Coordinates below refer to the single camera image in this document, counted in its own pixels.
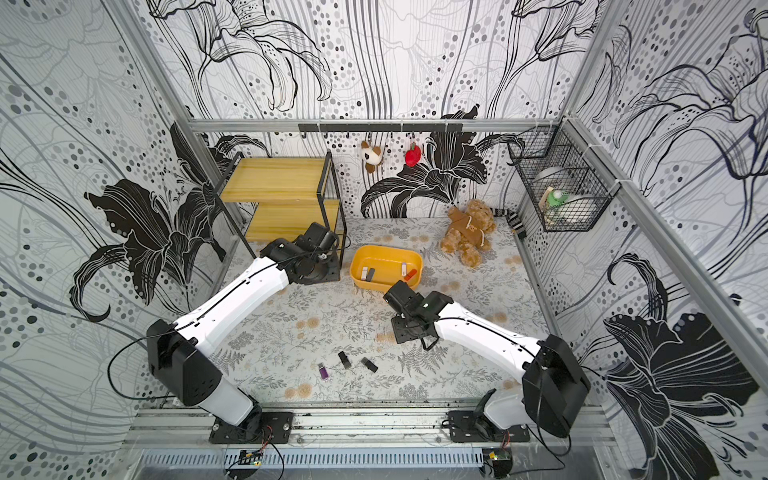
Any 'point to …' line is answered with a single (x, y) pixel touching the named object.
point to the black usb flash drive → (343, 358)
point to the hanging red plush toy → (413, 155)
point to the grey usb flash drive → (370, 274)
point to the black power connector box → (501, 459)
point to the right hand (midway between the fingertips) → (408, 326)
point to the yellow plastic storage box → (379, 267)
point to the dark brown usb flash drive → (369, 365)
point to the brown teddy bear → (469, 231)
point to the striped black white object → (512, 218)
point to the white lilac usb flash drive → (404, 269)
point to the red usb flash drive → (410, 274)
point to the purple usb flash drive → (323, 371)
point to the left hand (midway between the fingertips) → (333, 276)
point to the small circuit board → (253, 458)
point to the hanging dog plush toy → (371, 156)
